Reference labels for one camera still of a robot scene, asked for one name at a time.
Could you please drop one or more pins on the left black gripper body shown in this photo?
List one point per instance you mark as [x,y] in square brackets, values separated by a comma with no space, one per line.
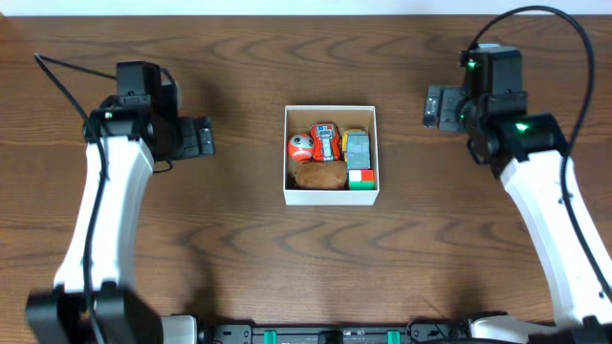
[199,137]

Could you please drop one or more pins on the white cardboard box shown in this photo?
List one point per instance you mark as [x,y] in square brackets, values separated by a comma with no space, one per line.
[298,120]

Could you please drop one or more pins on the black mounting rail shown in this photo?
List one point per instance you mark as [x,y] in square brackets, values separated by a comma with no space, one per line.
[334,334]

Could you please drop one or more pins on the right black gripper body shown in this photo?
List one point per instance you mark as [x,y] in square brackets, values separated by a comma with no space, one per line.
[438,108]

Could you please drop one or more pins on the colourful puzzle cube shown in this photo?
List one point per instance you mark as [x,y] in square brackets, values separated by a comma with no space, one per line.
[361,179]

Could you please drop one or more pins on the orange toy ball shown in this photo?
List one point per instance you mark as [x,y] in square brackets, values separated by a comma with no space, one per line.
[301,147]

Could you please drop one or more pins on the yellow grey toy car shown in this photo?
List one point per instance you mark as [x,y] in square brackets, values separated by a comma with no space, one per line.
[356,149]

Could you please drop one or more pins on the red toy fire truck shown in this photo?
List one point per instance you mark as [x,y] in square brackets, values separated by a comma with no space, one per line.
[326,141]

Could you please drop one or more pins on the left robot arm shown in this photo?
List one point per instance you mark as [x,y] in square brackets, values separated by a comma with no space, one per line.
[94,298]

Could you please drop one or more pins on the brown plush toy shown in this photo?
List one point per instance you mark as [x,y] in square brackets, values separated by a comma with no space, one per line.
[330,175]

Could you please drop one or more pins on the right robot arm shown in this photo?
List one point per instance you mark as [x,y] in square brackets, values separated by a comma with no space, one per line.
[529,155]

